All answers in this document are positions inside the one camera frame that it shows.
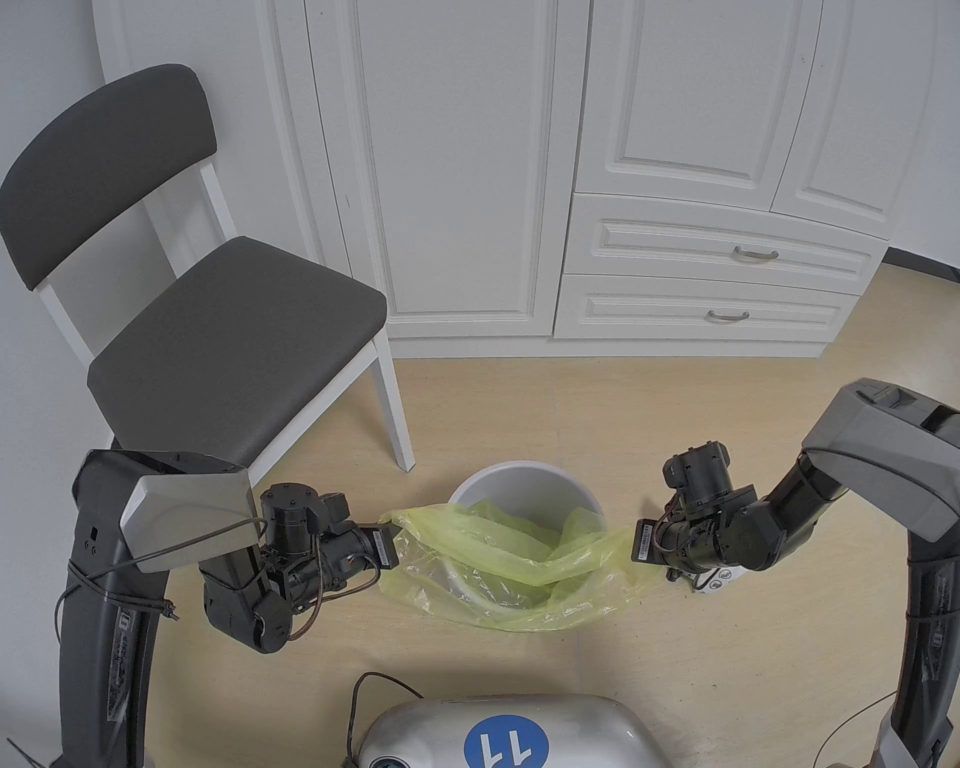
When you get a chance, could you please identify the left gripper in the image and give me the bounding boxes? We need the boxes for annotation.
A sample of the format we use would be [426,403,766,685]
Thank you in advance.
[322,521,400,594]

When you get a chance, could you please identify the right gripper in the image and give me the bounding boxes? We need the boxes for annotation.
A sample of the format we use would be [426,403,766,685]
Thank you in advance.
[633,516,721,575]

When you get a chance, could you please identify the yellow plastic bag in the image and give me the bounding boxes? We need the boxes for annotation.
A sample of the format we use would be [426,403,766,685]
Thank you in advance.
[375,501,654,635]

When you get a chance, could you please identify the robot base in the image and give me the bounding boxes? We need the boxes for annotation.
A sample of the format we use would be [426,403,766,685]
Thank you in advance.
[365,693,661,768]

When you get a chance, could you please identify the white trash bin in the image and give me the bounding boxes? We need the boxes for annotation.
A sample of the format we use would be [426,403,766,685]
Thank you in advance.
[447,459,606,612]

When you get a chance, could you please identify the crumpled white printed wrapper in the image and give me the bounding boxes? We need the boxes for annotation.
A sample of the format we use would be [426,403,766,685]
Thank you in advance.
[690,566,744,596]

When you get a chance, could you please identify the grey white chair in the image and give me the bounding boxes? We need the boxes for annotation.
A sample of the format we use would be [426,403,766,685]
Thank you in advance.
[0,63,415,489]

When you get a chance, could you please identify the white wardrobe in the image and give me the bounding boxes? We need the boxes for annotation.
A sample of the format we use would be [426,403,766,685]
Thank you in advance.
[91,0,960,361]

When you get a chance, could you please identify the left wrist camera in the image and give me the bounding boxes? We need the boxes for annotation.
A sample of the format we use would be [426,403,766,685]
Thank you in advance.
[315,491,354,535]

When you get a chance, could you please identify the black cable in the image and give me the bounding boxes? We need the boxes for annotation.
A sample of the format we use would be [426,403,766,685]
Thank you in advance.
[345,672,429,762]
[51,516,270,654]

